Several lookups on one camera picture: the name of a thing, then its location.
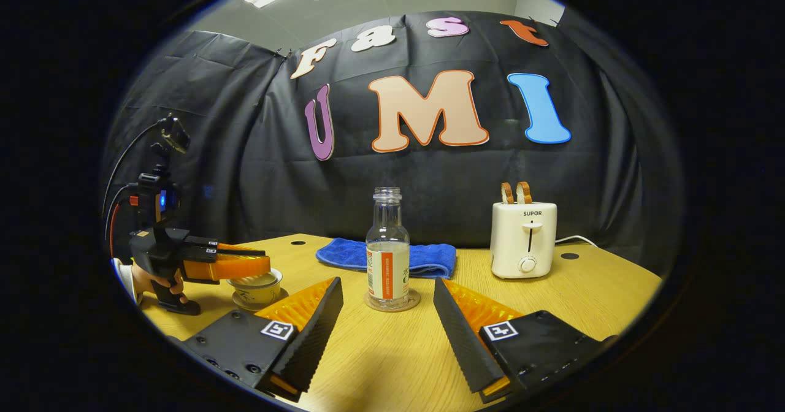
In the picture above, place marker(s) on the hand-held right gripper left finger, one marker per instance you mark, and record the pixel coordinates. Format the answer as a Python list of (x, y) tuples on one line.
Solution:
[(319, 332)]

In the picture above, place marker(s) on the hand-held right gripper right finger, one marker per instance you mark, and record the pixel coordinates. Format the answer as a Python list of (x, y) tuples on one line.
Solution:
[(463, 338)]

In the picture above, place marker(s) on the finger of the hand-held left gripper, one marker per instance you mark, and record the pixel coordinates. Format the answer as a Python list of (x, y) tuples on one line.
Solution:
[(233, 268), (236, 250)]

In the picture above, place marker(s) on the cream ceramic teacup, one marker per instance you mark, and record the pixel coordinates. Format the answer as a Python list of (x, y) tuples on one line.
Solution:
[(260, 294)]

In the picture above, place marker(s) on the cream teacup lid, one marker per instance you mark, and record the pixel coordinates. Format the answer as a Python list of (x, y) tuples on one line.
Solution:
[(270, 278)]

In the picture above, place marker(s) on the round brown coaster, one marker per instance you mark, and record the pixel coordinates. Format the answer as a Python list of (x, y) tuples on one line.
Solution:
[(414, 301)]

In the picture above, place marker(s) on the clear glass water bottle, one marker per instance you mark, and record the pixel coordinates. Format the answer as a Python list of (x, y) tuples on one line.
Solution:
[(387, 259)]

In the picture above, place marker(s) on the cream ceramic saucer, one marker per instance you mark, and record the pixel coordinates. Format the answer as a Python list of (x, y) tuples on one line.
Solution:
[(245, 306)]

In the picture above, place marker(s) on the blue towel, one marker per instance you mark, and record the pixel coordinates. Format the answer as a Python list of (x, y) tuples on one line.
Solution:
[(343, 254)]

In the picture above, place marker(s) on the black backdrop cloth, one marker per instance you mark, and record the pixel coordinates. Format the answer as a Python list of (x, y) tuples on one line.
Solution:
[(245, 154)]

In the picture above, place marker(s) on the white toaster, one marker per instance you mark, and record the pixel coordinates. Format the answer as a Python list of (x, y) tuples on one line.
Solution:
[(521, 240)]

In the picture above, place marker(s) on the toast slice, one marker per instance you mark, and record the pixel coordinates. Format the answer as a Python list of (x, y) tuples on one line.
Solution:
[(506, 194), (523, 193)]

